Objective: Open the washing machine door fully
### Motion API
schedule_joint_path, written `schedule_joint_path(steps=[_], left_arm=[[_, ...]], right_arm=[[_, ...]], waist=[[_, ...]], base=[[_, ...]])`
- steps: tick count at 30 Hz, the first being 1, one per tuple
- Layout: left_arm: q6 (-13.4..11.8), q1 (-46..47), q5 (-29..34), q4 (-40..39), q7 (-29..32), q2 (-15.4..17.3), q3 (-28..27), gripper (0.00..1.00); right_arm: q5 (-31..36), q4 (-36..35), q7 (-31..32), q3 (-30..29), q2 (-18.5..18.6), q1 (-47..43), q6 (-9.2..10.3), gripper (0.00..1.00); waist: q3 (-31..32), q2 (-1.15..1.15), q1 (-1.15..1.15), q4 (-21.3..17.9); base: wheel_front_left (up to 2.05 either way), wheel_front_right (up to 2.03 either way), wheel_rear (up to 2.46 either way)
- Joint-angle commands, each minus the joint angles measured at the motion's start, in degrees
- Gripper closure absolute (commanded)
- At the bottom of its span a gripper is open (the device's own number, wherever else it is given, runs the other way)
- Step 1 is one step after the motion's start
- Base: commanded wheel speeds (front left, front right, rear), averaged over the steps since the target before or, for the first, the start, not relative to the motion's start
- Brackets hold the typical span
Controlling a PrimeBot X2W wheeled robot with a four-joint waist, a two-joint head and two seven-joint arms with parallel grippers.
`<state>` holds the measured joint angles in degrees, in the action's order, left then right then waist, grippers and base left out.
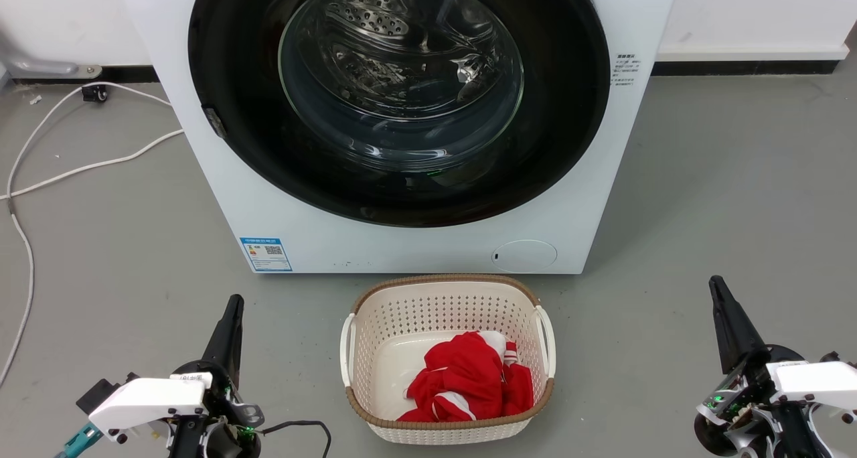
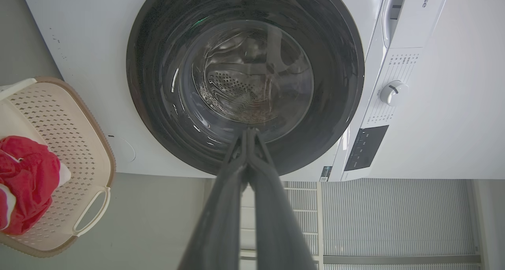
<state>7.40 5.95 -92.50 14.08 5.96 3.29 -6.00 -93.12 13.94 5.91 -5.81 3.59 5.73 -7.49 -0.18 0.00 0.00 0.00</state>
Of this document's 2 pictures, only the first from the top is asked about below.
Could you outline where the steel washer drum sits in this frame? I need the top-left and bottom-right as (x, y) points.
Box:
(280, 0), (524, 172)

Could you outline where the small black text sticker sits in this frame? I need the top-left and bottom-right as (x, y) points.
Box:
(610, 53), (644, 88)

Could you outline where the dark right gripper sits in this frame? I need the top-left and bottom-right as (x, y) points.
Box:
(693, 275), (831, 458)

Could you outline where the grey metal floor bracket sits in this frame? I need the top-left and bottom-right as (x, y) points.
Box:
(0, 40), (103, 80)

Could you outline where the cream perforated laundry basket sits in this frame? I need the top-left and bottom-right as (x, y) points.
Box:
(339, 273), (557, 446)

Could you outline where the teal cable connector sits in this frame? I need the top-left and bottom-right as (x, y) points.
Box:
(54, 423), (105, 458)

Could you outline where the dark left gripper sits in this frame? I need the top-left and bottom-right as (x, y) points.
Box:
(169, 294), (266, 458)

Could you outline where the blue energy label sticker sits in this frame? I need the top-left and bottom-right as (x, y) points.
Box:
(240, 237), (294, 273)

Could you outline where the round black washer door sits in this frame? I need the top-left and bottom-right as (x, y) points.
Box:
(188, 0), (611, 229)

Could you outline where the red and white garment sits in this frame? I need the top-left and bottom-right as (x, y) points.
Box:
(396, 331), (535, 424)

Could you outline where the long white floor cable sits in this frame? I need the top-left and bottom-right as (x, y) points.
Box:
(0, 81), (173, 386)
(0, 129), (185, 201)

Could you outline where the white front-load washing machine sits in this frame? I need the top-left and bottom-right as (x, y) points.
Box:
(110, 0), (682, 275)

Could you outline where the round white filter cover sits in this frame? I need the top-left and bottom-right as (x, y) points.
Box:
(491, 239), (558, 275)

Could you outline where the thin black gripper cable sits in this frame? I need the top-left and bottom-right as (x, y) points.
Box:
(260, 419), (333, 458)

